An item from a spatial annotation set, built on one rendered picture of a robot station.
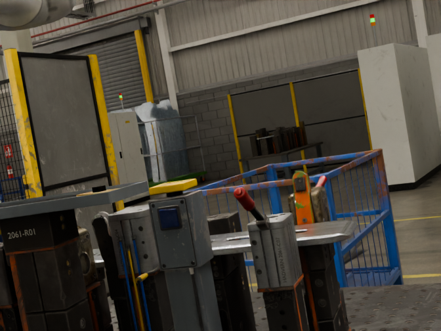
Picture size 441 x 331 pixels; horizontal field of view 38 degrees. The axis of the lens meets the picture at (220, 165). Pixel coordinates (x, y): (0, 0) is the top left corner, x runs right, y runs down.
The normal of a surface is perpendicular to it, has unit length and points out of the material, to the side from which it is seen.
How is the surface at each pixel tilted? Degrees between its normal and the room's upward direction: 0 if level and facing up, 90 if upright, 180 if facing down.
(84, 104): 90
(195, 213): 90
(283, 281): 90
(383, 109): 90
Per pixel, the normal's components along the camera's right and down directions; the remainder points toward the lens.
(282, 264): -0.32, 0.11
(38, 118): 0.88, -0.11
